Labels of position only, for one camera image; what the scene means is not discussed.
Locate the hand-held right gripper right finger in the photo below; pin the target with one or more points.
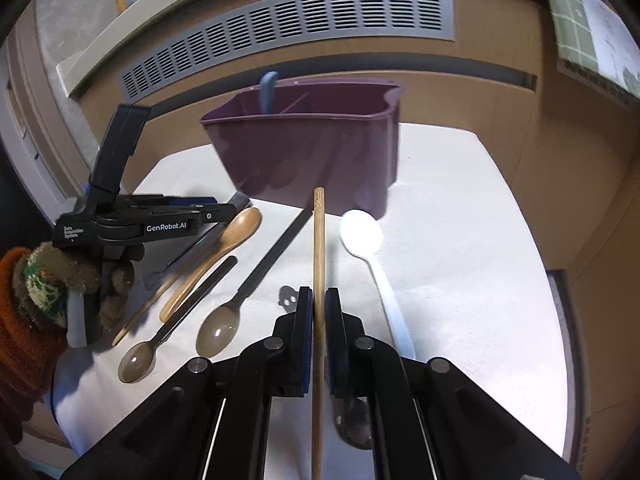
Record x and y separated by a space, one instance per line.
331 340

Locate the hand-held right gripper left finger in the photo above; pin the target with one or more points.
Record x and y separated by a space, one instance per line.
306 345

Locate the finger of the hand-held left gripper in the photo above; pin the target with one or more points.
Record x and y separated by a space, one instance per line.
175 201
222 214

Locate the wooden spoon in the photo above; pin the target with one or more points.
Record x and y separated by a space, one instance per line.
242 227

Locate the metal spoon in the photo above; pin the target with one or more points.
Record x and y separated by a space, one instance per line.
355 425

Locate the bamboo chopstick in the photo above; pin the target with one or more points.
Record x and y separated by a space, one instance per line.
131 322
318 240

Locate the purple utensil holder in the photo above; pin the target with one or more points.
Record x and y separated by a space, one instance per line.
310 155

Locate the person's left forearm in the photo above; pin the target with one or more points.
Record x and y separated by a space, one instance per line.
25 350

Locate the person's left hand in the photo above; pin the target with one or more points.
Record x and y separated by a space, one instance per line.
55 270

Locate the white plastic spoon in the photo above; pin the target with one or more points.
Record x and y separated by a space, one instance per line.
361 235

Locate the grey vent grille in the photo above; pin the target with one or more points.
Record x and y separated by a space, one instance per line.
300 25

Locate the green checked cloth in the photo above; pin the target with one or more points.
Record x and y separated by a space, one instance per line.
570 15

